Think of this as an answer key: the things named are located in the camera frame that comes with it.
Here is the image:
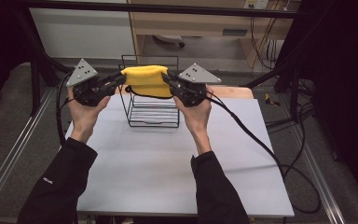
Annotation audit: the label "light wooden desk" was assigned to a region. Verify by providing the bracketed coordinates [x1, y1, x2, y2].
[127, 0, 302, 68]

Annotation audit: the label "person's right hand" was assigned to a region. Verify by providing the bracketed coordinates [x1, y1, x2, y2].
[172, 85, 214, 141]

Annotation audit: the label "aluminium floor rail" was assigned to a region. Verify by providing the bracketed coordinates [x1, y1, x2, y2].
[292, 124, 347, 224]
[0, 88, 56, 216]

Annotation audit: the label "black frame strut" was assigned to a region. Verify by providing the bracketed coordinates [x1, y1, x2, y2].
[244, 46, 302, 122]
[13, 12, 76, 117]

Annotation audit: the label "white wall socket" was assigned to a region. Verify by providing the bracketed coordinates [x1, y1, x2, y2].
[243, 0, 269, 9]

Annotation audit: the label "black wire rack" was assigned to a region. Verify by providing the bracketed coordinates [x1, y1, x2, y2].
[115, 54, 181, 129]

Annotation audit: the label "white table cover board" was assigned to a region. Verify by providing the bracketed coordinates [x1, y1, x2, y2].
[64, 92, 296, 217]

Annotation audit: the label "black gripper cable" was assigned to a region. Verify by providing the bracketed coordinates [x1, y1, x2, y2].
[55, 73, 76, 147]
[205, 91, 322, 215]

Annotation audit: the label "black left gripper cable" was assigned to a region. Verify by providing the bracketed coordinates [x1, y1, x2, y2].
[55, 73, 76, 147]

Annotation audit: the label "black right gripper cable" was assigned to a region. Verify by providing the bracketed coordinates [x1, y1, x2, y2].
[205, 91, 322, 215]

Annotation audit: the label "wooden table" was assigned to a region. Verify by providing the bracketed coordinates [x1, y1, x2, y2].
[115, 84, 255, 100]

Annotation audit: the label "white cabinet panel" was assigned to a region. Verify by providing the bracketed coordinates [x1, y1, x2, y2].
[30, 7, 136, 60]

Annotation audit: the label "person's left hand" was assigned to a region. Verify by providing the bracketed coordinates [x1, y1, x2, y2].
[66, 87, 112, 141]

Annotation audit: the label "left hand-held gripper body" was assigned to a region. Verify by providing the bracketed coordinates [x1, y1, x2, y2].
[65, 58, 117, 107]

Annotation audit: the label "hanging desk cables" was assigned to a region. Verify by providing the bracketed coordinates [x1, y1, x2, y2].
[250, 17, 282, 71]

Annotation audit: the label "yellow black tape strip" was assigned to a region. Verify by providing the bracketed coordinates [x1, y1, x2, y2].
[264, 92, 281, 107]

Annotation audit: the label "black floor cable bundle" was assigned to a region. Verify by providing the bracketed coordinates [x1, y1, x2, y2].
[265, 77, 317, 133]

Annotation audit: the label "grey chair base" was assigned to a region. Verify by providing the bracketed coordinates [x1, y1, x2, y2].
[153, 35, 186, 49]

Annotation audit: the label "black metal frame bar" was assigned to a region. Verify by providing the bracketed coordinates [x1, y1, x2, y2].
[12, 0, 309, 20]

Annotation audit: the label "yellow towel with black trim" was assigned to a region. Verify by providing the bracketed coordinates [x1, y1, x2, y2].
[120, 64, 173, 100]

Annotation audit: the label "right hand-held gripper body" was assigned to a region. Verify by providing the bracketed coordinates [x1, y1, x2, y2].
[171, 63, 223, 107]

